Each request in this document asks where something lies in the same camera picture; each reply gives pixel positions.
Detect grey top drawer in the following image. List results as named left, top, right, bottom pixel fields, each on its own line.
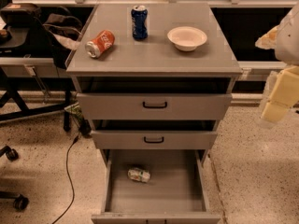
left=78, top=77, right=232, bottom=120

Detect black drawer handle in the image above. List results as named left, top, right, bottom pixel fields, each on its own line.
left=143, top=136, right=164, bottom=144
left=142, top=102, right=168, bottom=109

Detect grey drawer cabinet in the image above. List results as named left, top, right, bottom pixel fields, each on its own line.
left=65, top=2, right=244, bottom=166

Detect blue pepsi can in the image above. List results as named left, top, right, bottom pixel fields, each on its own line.
left=131, top=5, right=148, bottom=40

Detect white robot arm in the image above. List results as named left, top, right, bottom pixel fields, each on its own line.
left=255, top=3, right=299, bottom=128

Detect white bowl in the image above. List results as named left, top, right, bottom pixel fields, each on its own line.
left=167, top=26, right=207, bottom=51

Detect orange soda can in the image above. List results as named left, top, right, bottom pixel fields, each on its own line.
left=85, top=30, right=115, bottom=59

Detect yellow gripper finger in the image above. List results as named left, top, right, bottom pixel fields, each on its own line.
left=255, top=26, right=278, bottom=49
left=260, top=65, right=299, bottom=124

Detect grey bottom drawer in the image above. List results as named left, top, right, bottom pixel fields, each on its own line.
left=92, top=149, right=221, bottom=224

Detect grey drawer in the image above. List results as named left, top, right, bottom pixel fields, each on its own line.
left=78, top=77, right=232, bottom=120
left=92, top=149, right=221, bottom=224
left=92, top=120, right=217, bottom=149

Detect black office chair base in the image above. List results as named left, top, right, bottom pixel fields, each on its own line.
left=0, top=145, right=30, bottom=212

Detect green chip bag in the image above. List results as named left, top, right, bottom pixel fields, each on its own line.
left=64, top=103, right=84, bottom=125

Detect dark jacket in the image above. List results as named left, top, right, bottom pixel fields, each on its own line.
left=44, top=13, right=83, bottom=40

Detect black middle drawer handle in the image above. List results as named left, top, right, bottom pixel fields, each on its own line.
left=143, top=136, right=164, bottom=144

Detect black floor cable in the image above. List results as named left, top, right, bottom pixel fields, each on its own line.
left=50, top=133, right=80, bottom=224

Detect black table frame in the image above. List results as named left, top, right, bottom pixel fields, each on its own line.
left=0, top=66, right=73, bottom=133

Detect grey middle drawer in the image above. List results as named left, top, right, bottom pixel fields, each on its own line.
left=92, top=120, right=217, bottom=149

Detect black top drawer handle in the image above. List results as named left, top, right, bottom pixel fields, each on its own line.
left=142, top=102, right=168, bottom=109

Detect black bag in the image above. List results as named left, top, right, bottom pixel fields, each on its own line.
left=0, top=3, right=70, bottom=69

